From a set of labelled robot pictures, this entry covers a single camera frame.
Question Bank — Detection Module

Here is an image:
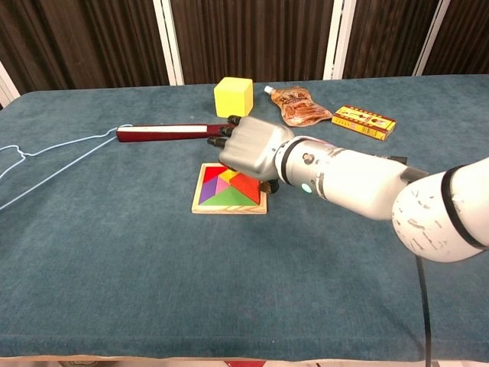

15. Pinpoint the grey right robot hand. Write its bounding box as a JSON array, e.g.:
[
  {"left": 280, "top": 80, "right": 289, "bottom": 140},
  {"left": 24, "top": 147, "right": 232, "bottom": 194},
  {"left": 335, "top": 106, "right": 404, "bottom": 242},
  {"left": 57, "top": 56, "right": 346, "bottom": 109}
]
[{"left": 207, "top": 114, "right": 295, "bottom": 194}]

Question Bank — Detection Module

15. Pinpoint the red tangram triangle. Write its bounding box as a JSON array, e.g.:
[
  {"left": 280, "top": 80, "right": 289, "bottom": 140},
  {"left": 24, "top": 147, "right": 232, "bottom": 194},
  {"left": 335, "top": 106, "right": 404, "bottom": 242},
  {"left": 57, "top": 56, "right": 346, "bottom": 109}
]
[{"left": 203, "top": 167, "right": 227, "bottom": 187}]

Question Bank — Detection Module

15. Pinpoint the green tangram triangle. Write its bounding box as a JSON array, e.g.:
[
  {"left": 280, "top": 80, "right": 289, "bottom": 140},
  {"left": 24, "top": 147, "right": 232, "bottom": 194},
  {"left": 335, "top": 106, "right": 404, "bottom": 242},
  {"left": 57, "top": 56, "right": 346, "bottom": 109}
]
[{"left": 201, "top": 186, "right": 257, "bottom": 206}]

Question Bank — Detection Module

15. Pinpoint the purple tangram parallelogram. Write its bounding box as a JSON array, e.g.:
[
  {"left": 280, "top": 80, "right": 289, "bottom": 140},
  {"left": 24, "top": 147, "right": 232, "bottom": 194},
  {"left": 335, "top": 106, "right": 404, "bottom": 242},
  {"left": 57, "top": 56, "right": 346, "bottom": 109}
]
[{"left": 199, "top": 177, "right": 219, "bottom": 205}]

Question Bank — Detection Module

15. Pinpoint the wooden tangram tray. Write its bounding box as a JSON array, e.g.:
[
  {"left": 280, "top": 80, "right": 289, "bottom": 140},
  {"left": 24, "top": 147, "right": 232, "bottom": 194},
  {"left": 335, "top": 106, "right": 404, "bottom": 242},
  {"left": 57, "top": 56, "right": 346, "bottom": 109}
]
[{"left": 190, "top": 162, "right": 270, "bottom": 216}]

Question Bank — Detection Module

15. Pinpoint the yellow foam cube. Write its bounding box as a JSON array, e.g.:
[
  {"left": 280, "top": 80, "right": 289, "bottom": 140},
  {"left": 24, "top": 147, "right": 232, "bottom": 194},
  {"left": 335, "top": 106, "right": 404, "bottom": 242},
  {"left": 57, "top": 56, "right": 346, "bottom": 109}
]
[{"left": 213, "top": 76, "right": 254, "bottom": 118}]

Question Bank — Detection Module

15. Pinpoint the brown spout drink pouch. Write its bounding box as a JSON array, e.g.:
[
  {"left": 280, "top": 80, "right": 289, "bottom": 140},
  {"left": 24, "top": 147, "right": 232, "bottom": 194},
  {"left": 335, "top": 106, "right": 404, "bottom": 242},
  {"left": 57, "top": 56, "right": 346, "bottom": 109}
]
[{"left": 264, "top": 85, "right": 332, "bottom": 128}]

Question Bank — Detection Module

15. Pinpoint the dark brown ribbed panel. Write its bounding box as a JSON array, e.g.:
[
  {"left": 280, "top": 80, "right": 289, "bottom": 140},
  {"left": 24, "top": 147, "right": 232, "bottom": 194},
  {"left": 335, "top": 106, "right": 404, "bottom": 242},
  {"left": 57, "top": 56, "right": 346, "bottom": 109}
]
[
  {"left": 170, "top": 0, "right": 335, "bottom": 84},
  {"left": 423, "top": 0, "right": 489, "bottom": 76},
  {"left": 343, "top": 0, "right": 440, "bottom": 80},
  {"left": 0, "top": 0, "right": 170, "bottom": 95}
]

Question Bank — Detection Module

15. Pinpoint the yellow printed cardboard box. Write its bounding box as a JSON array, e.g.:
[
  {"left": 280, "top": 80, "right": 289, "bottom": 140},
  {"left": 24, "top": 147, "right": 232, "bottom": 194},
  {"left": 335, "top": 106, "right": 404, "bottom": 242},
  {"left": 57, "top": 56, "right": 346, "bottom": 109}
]
[{"left": 331, "top": 104, "right": 397, "bottom": 142}]

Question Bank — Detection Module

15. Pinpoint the teal fabric tablecloth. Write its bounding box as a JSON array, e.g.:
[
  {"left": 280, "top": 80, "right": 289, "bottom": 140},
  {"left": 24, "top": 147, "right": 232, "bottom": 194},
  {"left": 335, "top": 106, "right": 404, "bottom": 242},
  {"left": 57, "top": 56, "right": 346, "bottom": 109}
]
[{"left": 0, "top": 74, "right": 489, "bottom": 362}]

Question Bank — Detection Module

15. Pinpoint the white partition post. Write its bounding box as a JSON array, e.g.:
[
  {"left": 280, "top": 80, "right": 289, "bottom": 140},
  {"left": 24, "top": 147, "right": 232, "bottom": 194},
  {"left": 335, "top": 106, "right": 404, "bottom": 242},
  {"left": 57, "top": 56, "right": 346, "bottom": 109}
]
[
  {"left": 152, "top": 0, "right": 185, "bottom": 86},
  {"left": 413, "top": 0, "right": 452, "bottom": 76},
  {"left": 322, "top": 0, "right": 358, "bottom": 80},
  {"left": 0, "top": 60, "right": 21, "bottom": 108}
]

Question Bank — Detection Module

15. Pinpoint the light blue wire hanger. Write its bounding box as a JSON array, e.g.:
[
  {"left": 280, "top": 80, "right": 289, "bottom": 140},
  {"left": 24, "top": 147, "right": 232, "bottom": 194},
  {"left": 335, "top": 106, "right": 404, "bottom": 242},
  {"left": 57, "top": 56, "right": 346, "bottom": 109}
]
[{"left": 0, "top": 124, "right": 134, "bottom": 212}]

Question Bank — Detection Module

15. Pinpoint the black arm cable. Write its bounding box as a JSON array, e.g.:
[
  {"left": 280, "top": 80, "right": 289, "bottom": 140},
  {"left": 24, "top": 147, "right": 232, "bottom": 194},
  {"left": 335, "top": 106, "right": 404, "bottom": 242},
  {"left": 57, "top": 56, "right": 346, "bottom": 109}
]
[{"left": 415, "top": 255, "right": 433, "bottom": 362}]

